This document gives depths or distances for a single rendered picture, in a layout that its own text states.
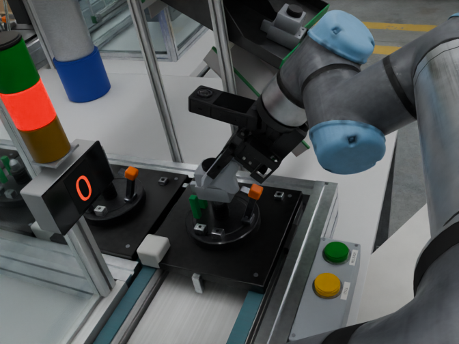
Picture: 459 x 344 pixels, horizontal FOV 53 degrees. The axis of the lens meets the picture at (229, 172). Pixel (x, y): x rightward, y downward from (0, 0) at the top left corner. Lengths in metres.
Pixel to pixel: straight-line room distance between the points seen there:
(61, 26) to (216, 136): 0.62
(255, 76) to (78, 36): 0.77
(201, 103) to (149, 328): 0.39
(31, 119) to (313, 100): 0.33
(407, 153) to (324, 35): 2.11
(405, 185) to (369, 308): 1.60
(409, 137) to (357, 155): 2.26
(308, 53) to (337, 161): 0.14
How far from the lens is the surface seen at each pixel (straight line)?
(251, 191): 0.77
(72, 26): 1.60
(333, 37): 0.55
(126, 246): 0.89
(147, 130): 1.41
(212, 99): 0.68
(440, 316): 0.18
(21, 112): 0.59
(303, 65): 0.57
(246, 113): 0.66
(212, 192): 0.79
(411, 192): 2.39
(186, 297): 0.84
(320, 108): 0.52
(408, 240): 0.98
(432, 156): 0.31
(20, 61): 0.57
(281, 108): 0.61
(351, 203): 1.05
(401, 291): 0.90
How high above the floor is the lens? 1.57
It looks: 38 degrees down
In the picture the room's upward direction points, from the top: 11 degrees counter-clockwise
